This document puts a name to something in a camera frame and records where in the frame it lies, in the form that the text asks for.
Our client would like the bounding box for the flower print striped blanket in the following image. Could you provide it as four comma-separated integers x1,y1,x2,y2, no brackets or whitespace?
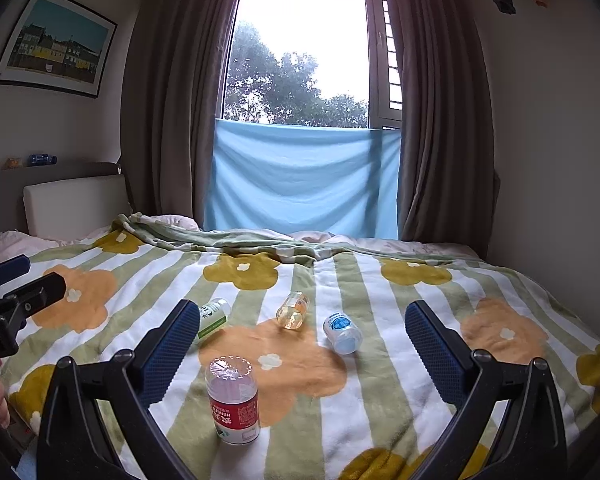
0,212,600,480

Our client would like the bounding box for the white headboard cushion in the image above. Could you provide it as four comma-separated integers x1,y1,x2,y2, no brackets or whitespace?
22,174,134,241

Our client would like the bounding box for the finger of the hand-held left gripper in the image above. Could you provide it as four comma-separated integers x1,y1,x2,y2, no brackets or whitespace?
0,254,31,302
0,272,67,334

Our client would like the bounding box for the light blue cloth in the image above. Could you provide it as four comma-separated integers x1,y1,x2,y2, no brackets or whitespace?
203,119,402,240

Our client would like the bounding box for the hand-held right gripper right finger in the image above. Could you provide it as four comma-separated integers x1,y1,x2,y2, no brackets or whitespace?
404,300,568,480

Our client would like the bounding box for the framed houses picture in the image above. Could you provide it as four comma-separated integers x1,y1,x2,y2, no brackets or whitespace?
0,0,118,99

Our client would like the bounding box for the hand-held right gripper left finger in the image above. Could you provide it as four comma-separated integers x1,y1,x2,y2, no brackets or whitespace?
36,299,201,480

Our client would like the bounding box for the blue-label white bottle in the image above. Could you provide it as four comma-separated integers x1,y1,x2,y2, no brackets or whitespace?
322,311,364,356

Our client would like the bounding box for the red label clear plastic cup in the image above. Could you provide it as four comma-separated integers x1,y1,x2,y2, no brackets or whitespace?
204,354,261,446

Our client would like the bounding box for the pink bed sheet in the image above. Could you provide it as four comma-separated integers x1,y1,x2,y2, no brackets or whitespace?
0,230,62,267

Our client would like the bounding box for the green-label bottle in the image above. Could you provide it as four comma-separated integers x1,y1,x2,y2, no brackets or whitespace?
192,297,231,346

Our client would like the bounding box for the grey bed headboard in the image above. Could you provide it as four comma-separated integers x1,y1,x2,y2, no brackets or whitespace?
0,161,132,242

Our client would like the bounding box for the brown curtain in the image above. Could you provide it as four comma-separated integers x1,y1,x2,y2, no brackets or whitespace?
387,0,501,261
121,0,244,231

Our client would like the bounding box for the window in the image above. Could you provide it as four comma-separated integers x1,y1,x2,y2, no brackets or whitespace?
220,0,406,131

